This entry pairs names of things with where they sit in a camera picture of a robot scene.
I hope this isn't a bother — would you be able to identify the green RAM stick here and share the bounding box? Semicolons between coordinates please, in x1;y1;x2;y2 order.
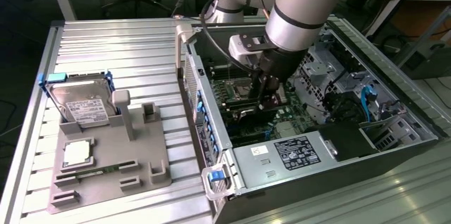
76;165;123;179

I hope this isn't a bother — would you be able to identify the black camera cable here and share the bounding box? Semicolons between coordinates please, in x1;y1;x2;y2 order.
199;0;261;76

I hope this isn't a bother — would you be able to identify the clear plastic case handle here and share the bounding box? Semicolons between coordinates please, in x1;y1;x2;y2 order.
201;164;233;201

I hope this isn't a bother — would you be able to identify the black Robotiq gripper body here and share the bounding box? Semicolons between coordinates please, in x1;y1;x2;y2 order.
259;48;310;82

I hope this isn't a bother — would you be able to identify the dark grey cabinet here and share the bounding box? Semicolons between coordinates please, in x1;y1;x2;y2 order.
402;41;451;80

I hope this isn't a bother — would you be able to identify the green motherboard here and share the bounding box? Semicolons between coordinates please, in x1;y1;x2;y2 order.
211;70;315;145

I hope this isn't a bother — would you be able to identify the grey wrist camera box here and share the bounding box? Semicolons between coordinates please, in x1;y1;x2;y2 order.
228;33;280;64

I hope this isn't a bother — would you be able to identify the CPU socket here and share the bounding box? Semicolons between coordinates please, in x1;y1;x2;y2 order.
228;78;255;98

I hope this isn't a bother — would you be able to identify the silver CPU chip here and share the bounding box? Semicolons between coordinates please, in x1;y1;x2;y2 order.
63;141;93;168

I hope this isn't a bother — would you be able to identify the silver power supply unit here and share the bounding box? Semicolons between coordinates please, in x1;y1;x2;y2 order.
232;130;335;189

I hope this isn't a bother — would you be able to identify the blue SATA wire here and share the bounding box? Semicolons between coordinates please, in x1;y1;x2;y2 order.
359;85;376;123

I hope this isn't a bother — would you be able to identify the black air shroud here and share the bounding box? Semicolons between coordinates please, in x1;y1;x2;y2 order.
319;122;380;161

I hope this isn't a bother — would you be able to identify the Nvidia graphics card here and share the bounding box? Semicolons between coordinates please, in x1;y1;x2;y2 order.
232;106;279;132

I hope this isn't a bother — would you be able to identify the grey parts rack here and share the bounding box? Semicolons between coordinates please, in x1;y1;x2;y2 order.
47;89;173;208

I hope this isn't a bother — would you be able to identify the silver disk bay cage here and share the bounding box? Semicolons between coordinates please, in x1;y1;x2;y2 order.
299;46;339;100

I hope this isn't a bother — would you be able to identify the hard disk with blue carrier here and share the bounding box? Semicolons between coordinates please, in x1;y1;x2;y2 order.
37;70;117;129

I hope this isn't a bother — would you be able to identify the black open PC case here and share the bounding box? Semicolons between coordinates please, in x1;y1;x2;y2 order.
175;20;444;224

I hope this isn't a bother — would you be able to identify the silver chipset heatsink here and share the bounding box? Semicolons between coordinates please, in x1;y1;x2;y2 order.
273;122;299;135

